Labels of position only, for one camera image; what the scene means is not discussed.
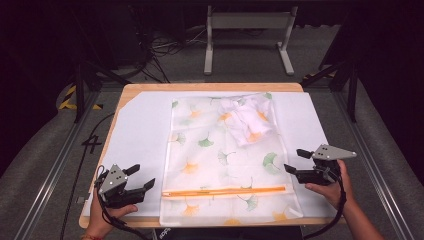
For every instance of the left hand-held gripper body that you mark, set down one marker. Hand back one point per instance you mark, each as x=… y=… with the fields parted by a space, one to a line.
x=115 y=196

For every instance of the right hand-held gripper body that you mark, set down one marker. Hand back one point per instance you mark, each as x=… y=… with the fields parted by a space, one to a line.
x=328 y=154

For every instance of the white garment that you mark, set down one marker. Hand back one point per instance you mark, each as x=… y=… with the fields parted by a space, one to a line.
x=248 y=121

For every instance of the leaf print mesh laundry bag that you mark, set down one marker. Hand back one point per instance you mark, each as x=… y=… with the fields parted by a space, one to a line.
x=213 y=166

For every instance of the person's left hand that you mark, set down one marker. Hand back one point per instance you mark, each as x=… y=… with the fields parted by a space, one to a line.
x=100 y=220

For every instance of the person's right hand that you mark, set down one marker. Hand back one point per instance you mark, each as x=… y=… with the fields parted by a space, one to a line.
x=333 y=193

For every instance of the white foam mat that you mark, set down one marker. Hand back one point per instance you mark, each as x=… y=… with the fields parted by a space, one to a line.
x=140 y=133

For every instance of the black metal stand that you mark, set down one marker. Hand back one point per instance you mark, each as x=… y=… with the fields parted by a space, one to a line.
x=80 y=90
x=351 y=90

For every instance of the person's dark clothing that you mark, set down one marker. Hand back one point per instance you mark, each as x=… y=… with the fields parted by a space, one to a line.
x=233 y=234

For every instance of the yellow black hazard tape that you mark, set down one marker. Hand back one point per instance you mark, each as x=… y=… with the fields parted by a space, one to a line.
x=68 y=96

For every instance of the aluminium floor rail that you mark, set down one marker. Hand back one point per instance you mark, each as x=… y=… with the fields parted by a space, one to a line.
x=373 y=173
x=50 y=180

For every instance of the white metal stand frame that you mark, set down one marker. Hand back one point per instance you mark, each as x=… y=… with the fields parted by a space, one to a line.
x=250 y=20

